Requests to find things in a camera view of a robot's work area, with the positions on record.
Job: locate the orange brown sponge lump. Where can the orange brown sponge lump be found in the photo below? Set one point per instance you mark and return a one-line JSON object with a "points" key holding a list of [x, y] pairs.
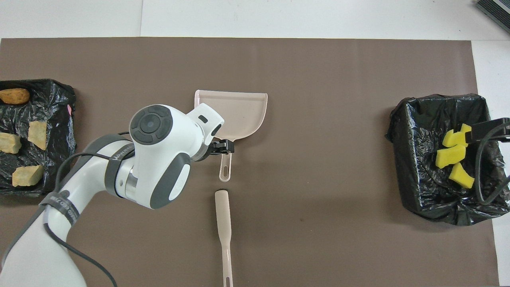
{"points": [[14, 96]]}

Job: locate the grey ribbed device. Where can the grey ribbed device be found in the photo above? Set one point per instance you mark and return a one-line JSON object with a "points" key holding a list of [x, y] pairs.
{"points": [[498, 10]]}

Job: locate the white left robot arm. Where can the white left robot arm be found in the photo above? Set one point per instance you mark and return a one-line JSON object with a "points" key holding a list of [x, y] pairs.
{"points": [[151, 159]]}

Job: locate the bin lined with black bag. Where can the bin lined with black bag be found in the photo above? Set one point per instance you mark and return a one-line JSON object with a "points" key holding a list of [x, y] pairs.
{"points": [[414, 167], [55, 103]]}

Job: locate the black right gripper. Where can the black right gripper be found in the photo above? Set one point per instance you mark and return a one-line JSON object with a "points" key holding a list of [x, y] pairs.
{"points": [[488, 129]]}

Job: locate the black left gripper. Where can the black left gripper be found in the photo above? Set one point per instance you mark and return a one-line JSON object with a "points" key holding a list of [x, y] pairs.
{"points": [[205, 151]]}

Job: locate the pink brush with black bristles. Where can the pink brush with black bristles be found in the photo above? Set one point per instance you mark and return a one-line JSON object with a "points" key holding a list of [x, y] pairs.
{"points": [[223, 211]]}

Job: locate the pink plastic dustpan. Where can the pink plastic dustpan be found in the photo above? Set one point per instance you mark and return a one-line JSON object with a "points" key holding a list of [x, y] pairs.
{"points": [[243, 111]]}

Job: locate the green and yellow sponge piece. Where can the green and yellow sponge piece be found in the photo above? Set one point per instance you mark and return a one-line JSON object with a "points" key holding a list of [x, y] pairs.
{"points": [[448, 156]]}

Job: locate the small yellow sponge wedge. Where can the small yellow sponge wedge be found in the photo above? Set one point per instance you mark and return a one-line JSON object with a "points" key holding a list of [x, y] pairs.
{"points": [[463, 177]]}

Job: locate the pale beige sponge chunk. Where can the pale beige sponge chunk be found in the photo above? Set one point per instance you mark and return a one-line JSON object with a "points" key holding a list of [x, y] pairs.
{"points": [[10, 142], [28, 176], [38, 135]]}

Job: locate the large notched yellow sponge piece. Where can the large notched yellow sponge piece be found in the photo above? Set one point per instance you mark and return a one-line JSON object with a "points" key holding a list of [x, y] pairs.
{"points": [[454, 137]]}

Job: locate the brown table mat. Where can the brown table mat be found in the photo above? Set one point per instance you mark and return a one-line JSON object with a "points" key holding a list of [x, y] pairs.
{"points": [[255, 59]]}

